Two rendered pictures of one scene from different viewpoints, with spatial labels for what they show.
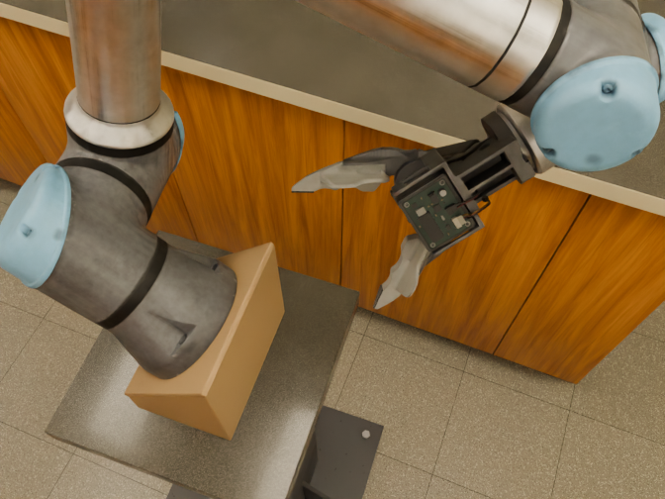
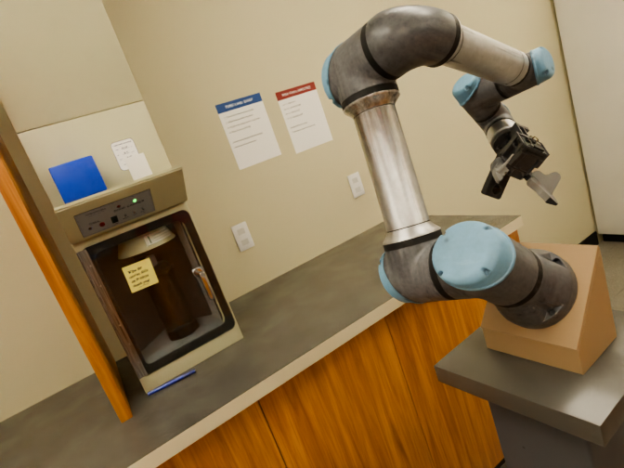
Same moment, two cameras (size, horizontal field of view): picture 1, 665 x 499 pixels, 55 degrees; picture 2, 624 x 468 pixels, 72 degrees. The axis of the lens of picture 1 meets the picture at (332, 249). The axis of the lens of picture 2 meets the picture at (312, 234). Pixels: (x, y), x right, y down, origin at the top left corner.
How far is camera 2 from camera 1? 1.00 m
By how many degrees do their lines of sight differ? 59
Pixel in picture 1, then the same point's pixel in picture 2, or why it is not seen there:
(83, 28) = (404, 169)
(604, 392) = not seen: hidden behind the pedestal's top
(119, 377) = (554, 383)
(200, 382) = (589, 251)
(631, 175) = not seen: hidden behind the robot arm
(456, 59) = (518, 59)
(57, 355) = not seen: outside the picture
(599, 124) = (546, 57)
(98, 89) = (418, 201)
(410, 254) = (537, 182)
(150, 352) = (562, 274)
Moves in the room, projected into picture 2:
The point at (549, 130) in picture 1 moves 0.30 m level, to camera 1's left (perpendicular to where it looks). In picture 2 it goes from (543, 62) to (513, 79)
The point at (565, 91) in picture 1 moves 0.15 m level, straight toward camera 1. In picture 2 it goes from (537, 53) to (609, 28)
